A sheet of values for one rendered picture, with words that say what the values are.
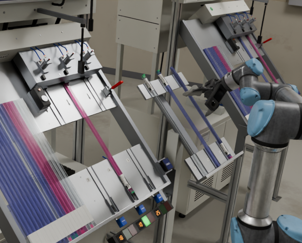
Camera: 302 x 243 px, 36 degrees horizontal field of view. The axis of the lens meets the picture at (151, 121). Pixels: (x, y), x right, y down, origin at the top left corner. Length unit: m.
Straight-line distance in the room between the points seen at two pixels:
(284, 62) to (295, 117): 3.84
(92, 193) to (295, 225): 0.69
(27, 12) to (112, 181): 0.67
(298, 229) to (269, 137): 0.36
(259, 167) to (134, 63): 4.20
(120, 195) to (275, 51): 3.79
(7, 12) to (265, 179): 1.02
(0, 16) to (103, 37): 4.04
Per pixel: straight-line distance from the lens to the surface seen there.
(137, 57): 5.58
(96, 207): 1.64
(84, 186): 1.64
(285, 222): 1.68
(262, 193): 1.56
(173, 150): 2.14
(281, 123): 1.46
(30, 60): 1.73
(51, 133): 2.24
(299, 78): 5.34
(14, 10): 1.72
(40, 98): 1.67
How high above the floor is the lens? 1.64
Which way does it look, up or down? 22 degrees down
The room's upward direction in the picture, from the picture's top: 6 degrees clockwise
